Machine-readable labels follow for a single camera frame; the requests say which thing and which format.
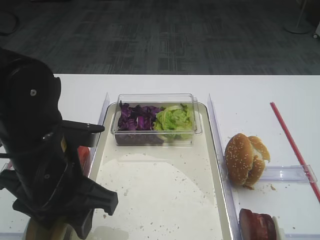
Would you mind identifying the clear rail behind sesame bun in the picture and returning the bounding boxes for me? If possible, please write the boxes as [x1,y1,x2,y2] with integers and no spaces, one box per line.
[259,165,318,183]

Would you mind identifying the white floor stand base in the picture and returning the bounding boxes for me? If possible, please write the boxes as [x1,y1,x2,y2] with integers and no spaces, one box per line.
[283,0,312,35]

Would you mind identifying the purple cabbage pieces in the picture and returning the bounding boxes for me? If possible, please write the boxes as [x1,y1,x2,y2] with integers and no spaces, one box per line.
[115,102,164,146]

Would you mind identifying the right clear long divider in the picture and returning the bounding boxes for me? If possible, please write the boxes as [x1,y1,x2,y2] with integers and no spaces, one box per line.
[207,94,243,240]

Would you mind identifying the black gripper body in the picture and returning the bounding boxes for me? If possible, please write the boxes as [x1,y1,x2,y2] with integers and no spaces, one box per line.
[0,120,94,225]

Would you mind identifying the clear plastic salad container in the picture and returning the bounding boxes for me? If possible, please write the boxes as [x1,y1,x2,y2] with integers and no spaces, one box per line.
[110,93,202,146]

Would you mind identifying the bun slice in rack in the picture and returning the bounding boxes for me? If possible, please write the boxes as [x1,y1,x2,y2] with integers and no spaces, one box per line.
[24,218,38,240]

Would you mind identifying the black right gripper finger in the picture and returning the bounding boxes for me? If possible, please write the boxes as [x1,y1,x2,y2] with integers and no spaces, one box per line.
[83,177,118,216]

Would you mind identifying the green lettuce leaves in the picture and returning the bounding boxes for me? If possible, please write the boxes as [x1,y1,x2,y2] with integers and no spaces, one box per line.
[153,104,195,143]

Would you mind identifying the metal serving tray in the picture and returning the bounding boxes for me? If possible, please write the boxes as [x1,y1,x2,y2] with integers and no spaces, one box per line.
[88,104,233,240]

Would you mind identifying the bun slice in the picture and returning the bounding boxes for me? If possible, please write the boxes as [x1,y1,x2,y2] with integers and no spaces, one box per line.
[49,220,74,240]
[24,218,38,240]

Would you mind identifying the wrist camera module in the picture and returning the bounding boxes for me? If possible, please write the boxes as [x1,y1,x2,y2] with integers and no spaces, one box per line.
[62,120,105,148]

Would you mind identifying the bun bottom slice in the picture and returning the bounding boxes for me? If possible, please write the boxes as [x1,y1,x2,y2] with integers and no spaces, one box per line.
[49,220,74,240]

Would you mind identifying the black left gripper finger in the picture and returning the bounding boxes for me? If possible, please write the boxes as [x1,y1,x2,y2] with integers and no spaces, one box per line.
[66,209,94,240]

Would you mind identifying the dark red meat patties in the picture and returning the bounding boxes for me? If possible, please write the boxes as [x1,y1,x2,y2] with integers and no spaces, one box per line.
[239,208,277,240]

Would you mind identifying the torn sesame bun half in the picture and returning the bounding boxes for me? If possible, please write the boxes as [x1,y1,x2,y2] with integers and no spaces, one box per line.
[244,136,271,189]

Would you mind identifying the white pusher behind meat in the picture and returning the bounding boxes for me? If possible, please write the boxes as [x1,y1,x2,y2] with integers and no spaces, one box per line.
[272,216,286,240]

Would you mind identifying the right red strip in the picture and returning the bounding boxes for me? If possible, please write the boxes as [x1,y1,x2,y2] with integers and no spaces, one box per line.
[269,102,320,201]

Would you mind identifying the red tomato slices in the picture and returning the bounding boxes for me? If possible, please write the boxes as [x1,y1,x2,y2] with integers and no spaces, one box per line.
[77,146,90,167]

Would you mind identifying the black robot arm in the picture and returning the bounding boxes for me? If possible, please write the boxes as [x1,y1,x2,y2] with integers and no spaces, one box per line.
[0,49,118,240]

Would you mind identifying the sesame burger bun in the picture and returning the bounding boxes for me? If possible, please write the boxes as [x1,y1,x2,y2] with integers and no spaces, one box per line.
[224,133,254,186]

